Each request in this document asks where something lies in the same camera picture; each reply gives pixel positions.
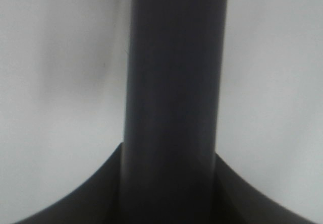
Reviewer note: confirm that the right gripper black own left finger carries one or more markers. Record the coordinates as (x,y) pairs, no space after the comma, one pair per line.
(88,203)

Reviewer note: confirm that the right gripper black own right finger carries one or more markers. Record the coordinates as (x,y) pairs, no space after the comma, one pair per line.
(236,201)

